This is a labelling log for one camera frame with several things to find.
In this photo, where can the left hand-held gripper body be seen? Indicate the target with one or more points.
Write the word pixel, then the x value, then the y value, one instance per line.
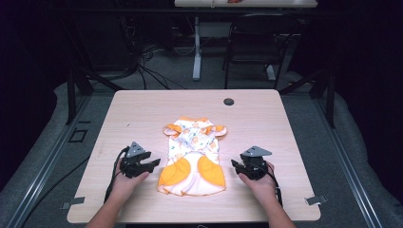
pixel 131 161

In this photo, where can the grey tape strip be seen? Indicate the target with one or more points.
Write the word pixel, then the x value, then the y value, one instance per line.
pixel 73 202
pixel 316 199

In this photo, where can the person's right hand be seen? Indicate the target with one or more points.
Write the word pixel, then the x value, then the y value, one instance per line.
pixel 261 188

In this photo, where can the person's left hand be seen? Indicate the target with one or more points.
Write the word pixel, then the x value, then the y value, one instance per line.
pixel 125 186

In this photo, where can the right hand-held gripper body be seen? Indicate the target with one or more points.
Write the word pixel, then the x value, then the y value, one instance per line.
pixel 253 164

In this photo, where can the black metal stand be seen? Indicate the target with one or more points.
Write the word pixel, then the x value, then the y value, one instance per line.
pixel 71 95
pixel 329 95

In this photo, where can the white table leg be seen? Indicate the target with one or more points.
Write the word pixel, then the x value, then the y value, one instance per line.
pixel 197 53

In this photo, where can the white and orange baby dress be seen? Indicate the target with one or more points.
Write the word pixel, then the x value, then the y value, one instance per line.
pixel 193 158

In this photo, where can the aluminium floor rail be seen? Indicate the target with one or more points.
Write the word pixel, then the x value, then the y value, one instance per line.
pixel 47 167
pixel 348 171

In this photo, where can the black folding chair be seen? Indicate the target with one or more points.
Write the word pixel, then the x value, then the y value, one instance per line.
pixel 258 41

